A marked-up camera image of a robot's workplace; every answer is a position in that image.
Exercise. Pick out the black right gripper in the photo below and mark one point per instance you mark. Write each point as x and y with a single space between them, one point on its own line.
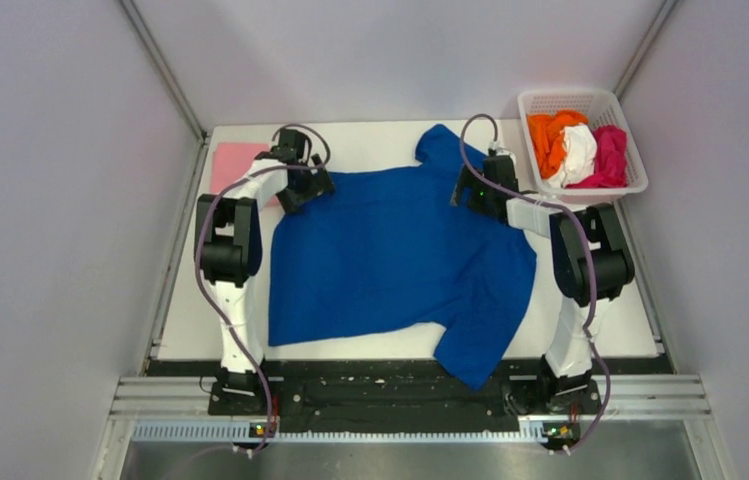
467 181

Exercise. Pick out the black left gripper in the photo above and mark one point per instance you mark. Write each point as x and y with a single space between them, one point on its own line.
318 184

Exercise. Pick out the blue t shirt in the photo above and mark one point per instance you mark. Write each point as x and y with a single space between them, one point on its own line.
387 250

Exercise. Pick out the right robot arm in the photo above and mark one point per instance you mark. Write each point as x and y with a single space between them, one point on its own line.
591 264

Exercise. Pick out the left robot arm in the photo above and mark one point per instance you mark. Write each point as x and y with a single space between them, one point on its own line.
228 254

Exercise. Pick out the folded pink t shirt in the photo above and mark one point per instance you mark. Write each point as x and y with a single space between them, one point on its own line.
232 162

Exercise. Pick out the orange t shirt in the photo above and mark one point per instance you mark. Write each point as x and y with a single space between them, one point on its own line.
546 133

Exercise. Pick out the white t shirt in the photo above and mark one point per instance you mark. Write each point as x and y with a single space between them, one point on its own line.
578 147

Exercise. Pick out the white plastic basket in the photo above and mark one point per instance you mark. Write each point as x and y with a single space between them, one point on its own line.
602 108

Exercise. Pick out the magenta t shirt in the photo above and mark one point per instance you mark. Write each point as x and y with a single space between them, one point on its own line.
610 162

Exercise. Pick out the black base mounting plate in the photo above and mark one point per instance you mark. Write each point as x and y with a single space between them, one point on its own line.
379 396

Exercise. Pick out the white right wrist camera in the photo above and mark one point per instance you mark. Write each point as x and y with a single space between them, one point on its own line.
496 149

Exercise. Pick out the left corner metal post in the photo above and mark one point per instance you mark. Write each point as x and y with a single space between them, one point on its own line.
161 67

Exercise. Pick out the corner metal post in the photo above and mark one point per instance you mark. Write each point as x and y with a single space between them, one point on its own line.
161 67
661 19

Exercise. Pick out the right corner metal post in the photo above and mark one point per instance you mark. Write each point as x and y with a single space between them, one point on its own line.
661 19

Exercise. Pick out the white slotted cable duct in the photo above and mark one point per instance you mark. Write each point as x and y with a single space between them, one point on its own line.
250 432

